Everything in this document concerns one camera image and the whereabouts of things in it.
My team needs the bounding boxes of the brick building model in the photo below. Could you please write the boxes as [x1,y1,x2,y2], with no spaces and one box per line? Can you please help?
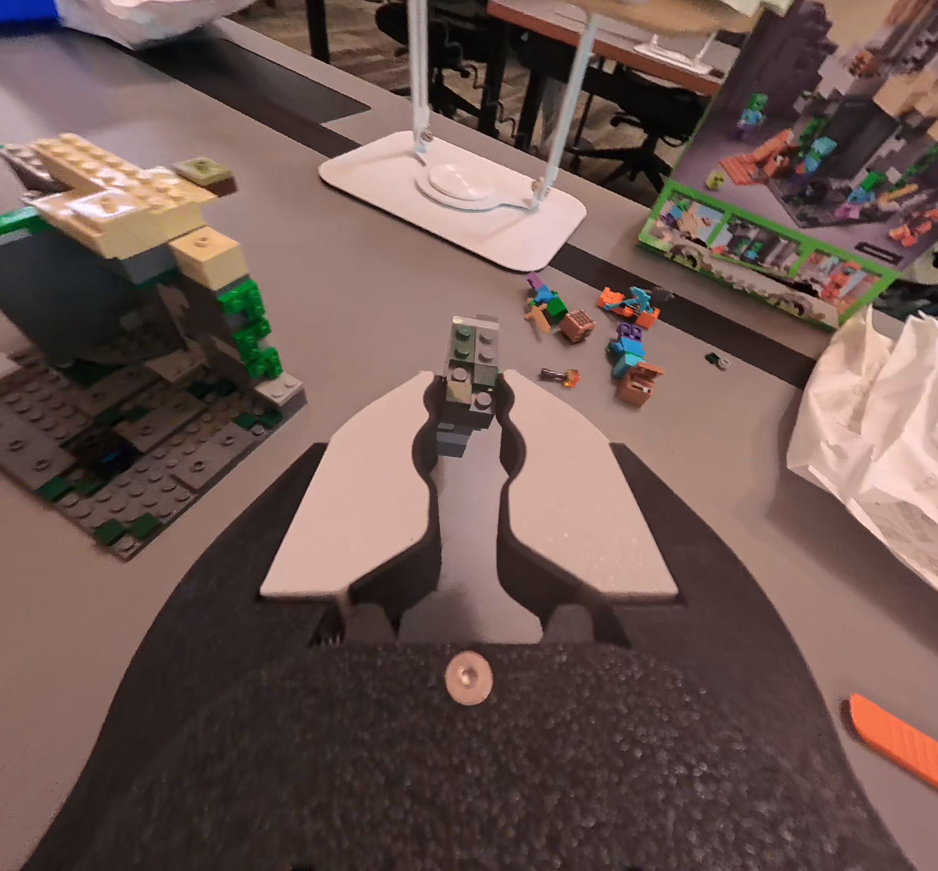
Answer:
[0,134,307,563]

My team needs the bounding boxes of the orange brick separator tool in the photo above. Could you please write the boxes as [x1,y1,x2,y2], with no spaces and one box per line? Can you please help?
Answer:
[849,693,938,787]

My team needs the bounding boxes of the grey green brick sub-assembly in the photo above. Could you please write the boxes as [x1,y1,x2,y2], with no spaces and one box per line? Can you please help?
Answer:
[436,314,503,457]

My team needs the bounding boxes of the black office chair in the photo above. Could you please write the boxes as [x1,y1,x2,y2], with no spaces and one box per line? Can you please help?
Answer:
[374,0,485,102]
[586,72,697,205]

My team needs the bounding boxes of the small white book stand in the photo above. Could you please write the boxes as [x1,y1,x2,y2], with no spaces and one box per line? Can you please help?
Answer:
[632,28,719,76]

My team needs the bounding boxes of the brown top office desk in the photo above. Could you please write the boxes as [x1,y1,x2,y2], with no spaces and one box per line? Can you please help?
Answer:
[487,0,734,96]

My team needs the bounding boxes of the toy brick set box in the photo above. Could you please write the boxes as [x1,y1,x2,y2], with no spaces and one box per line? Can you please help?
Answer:
[636,0,938,333]

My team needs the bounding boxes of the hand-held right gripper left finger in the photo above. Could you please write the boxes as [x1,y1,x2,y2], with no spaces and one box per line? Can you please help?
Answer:
[260,370,448,602]

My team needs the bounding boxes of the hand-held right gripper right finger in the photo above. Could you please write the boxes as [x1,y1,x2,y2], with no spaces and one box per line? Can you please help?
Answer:
[498,370,679,602]

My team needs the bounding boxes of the pile of small brick figures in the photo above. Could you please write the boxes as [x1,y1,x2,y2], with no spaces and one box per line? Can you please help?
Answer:
[522,271,668,410]

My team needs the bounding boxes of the crumpled white paper bag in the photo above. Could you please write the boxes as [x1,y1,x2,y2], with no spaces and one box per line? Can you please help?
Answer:
[53,0,290,51]
[786,303,938,589]

